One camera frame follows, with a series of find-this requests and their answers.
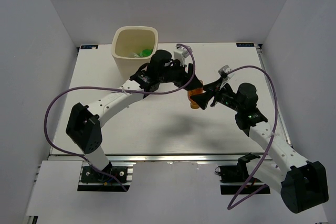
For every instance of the cream plastic bin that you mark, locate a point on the cream plastic bin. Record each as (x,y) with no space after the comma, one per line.
(129,39)

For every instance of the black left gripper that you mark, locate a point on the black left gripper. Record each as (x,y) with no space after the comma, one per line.
(184,76)

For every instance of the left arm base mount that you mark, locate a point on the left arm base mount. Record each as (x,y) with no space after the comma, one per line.
(92,181)

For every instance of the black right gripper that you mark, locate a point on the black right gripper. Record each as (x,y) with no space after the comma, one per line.
(202,99)

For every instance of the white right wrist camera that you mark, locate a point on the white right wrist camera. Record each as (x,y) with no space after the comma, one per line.
(226,75)

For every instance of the blue table sticker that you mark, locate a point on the blue table sticker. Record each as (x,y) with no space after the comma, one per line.
(244,44)
(88,47)

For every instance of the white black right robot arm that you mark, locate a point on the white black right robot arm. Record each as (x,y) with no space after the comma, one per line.
(301,183)

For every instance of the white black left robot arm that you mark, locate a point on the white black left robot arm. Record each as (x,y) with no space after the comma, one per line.
(86,121)

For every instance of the green plastic soda bottle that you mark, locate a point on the green plastic soda bottle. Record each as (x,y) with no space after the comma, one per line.
(145,53)

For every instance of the left blue table sticker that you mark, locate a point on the left blue table sticker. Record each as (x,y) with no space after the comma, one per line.
(88,47)

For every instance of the right blue table sticker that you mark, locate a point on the right blue table sticker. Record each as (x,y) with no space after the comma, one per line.
(244,44)

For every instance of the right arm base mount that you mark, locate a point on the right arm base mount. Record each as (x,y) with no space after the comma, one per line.
(233,176)

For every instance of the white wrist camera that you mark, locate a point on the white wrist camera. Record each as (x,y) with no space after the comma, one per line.
(180,53)
(226,75)

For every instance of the clear labelled water bottle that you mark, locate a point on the clear labelled water bottle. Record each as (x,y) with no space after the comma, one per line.
(133,55)

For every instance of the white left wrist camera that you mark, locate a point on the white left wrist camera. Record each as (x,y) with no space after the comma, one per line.
(180,53)

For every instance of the aluminium front rail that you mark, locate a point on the aluminium front rail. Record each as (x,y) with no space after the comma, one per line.
(175,158)

